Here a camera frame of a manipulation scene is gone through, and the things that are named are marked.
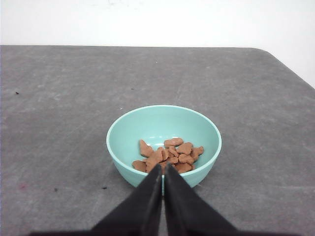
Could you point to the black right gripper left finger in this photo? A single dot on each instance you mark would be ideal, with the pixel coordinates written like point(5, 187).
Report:
point(137, 215)

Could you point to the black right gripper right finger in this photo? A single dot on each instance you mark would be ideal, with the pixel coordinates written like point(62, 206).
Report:
point(187, 214)

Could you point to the brown beef cube pile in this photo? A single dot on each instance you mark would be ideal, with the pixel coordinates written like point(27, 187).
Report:
point(181, 155)

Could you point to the teal ceramic bowl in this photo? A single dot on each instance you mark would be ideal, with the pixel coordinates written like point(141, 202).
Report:
point(155, 124)

